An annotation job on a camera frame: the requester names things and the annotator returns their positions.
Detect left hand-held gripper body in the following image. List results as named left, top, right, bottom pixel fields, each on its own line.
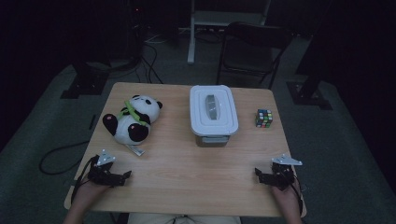
left=88, top=148, right=121, bottom=188

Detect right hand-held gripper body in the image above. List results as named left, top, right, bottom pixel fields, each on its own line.
left=266, top=153, right=304, bottom=191

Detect colourful puzzle cube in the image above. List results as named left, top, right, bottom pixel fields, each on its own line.
left=255, top=108, right=274, bottom=129

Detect panda plush toy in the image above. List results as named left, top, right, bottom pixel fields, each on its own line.
left=102, top=94, right=163, bottom=157

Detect clear plastic storage box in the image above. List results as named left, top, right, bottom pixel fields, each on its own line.
left=194, top=133, right=232, bottom=148

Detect white box lid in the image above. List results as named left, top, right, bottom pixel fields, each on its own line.
left=190, top=84, right=240, bottom=137

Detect person's right hand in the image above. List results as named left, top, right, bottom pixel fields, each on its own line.
left=270, top=183, right=304, bottom=217

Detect person's left hand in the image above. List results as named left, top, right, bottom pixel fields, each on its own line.
left=73, top=180, right=110, bottom=213

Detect black stand with flat base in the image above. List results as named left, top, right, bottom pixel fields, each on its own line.
left=286, top=0, right=333, bottom=111
left=60, top=60, right=110, bottom=100

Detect black folding chair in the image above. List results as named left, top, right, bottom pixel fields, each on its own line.
left=216, top=21, right=295, bottom=91

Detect dark equipment rack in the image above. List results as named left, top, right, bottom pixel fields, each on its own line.
left=124, top=0, right=148, bottom=63

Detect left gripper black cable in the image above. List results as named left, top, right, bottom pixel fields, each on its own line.
left=70, top=154, right=98, bottom=205

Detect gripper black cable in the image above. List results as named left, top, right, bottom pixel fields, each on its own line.
left=290, top=174, right=304, bottom=217
left=70, top=154, right=98, bottom=205

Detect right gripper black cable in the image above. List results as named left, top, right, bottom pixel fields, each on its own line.
left=290, top=174, right=304, bottom=217

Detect black floor cable loop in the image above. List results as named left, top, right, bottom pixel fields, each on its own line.
left=38, top=140, right=92, bottom=175

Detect black background floor cables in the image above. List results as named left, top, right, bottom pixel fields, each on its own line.
left=139, top=43, right=164, bottom=85

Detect white metal frame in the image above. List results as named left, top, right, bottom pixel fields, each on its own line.
left=187, top=0, right=272, bottom=65

